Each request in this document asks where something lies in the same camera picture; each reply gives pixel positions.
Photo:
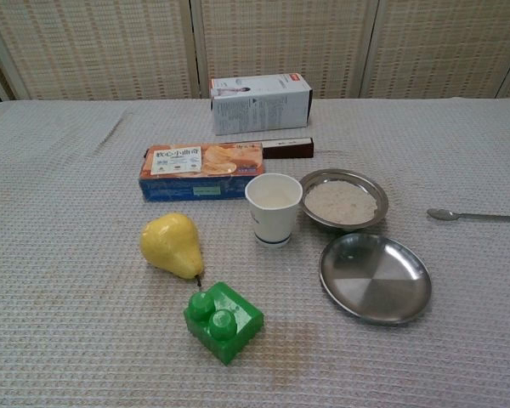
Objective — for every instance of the metal spoon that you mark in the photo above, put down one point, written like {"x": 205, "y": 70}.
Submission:
{"x": 472, "y": 218}

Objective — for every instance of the white paper cup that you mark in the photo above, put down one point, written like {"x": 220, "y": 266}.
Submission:
{"x": 272, "y": 225}

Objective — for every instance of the white rice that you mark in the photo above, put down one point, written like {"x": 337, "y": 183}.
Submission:
{"x": 340, "y": 202}

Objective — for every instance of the steel bowl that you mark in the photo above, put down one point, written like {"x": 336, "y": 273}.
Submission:
{"x": 344, "y": 174}

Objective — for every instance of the steel plate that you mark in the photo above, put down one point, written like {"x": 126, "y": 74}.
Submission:
{"x": 374, "y": 280}

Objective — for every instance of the dark brown slim box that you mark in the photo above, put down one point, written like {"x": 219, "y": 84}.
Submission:
{"x": 289, "y": 149}

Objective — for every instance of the orange cookie box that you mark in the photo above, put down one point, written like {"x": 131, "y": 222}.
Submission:
{"x": 195, "y": 166}

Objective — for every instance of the white carton box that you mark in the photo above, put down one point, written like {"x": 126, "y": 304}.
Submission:
{"x": 259, "y": 112}

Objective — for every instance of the yellow pear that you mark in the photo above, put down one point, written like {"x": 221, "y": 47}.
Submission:
{"x": 170, "y": 246}

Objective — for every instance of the green toy brick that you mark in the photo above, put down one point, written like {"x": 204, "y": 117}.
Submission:
{"x": 234, "y": 340}

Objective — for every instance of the white woven tablecloth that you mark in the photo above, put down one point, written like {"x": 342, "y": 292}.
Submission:
{"x": 68, "y": 212}

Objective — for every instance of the bamboo folding screen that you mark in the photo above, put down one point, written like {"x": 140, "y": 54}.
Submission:
{"x": 110, "y": 42}

